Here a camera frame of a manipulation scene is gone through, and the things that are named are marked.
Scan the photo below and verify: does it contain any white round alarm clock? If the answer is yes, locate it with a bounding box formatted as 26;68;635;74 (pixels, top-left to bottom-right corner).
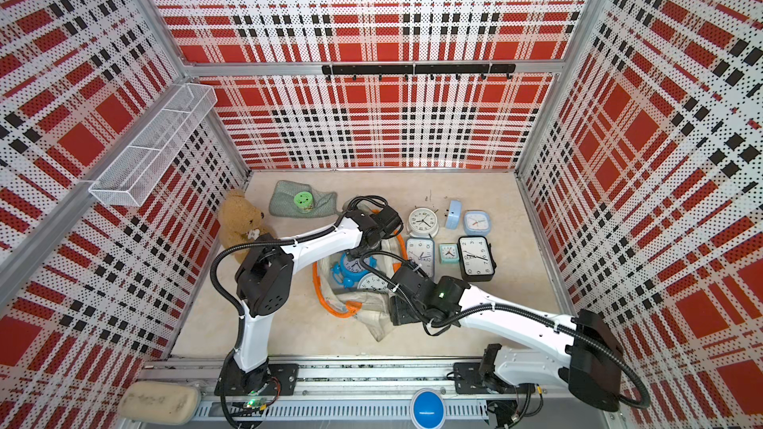
407;208;439;238

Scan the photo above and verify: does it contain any cream canvas tote bag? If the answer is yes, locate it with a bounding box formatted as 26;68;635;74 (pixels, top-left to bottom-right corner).
312;236;407;342

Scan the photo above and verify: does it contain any blue square alarm clock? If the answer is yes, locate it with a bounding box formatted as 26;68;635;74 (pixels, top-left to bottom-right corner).
407;238;435;278

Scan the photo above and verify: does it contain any teal alarm clock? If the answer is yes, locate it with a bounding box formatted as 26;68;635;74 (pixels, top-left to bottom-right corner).
439;243;460;264

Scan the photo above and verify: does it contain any light blue alarm clock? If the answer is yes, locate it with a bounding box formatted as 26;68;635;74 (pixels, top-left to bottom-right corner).
445;200;463;230

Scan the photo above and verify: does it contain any black rectangular alarm clock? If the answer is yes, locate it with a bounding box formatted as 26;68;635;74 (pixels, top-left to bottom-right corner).
457;236;497;282

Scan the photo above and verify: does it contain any white blue oval clock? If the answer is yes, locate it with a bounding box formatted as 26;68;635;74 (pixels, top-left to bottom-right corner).
463;210;492;236

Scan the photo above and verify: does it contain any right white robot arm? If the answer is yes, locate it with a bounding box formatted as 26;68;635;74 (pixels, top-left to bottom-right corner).
385;262;652;412

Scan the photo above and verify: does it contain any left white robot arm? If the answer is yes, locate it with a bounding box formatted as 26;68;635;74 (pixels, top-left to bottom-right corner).
209;196;403;397

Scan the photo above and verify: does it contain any grey round clock in bag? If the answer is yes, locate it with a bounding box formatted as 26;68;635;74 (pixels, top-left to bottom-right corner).
357;272;387;293

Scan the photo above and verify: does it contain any blue twin bell clock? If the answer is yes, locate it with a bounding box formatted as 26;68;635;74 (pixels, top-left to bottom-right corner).
331;253;377;291

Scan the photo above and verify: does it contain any green lidded small jar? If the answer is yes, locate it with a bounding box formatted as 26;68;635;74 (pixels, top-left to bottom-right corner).
293;191;315;213

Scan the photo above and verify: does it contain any green knitted cloth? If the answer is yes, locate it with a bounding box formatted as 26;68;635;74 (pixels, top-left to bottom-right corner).
268;180;338;218

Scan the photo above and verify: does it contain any brown plush dog toy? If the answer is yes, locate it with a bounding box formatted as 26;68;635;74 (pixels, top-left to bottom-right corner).
218;189;276;249

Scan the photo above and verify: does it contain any beige sponge block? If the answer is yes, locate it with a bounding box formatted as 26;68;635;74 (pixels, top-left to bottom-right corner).
117;381;202;426

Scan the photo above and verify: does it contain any black hook rail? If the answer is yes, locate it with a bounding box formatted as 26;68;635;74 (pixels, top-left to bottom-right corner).
321;63;517;79

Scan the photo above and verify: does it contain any white wire mesh basket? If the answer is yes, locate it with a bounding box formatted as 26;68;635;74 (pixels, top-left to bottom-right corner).
89;83;218;208

